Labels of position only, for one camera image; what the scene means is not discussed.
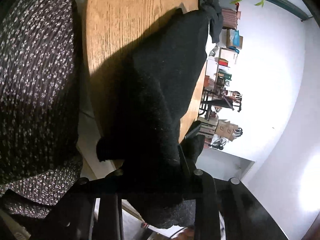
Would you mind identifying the cardboard box with handles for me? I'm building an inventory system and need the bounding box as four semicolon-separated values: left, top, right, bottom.
216;119;239;142

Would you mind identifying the black standing fan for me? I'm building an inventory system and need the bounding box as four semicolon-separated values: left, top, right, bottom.
210;137;227;151

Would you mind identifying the black metal rack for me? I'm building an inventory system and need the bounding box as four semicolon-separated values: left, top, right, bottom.
199;87;243;121

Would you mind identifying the pink suitcase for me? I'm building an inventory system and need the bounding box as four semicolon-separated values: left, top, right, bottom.
222;7;242;30

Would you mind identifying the black sweatshirt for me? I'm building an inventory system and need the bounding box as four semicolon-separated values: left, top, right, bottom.
200;0;224;44

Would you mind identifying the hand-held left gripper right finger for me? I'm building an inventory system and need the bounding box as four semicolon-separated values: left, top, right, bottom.
177;143;288;240

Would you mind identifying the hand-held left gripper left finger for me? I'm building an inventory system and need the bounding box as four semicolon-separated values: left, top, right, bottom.
37;169;125;240

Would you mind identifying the white low cabinet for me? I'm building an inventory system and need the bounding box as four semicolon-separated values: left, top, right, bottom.
206;46;238;80

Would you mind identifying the person's speckled dark knit clothing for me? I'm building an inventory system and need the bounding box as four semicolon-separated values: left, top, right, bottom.
0;0;83;218

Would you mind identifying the black fleece jacket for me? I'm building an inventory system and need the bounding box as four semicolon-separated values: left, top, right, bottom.
94;8;210;229

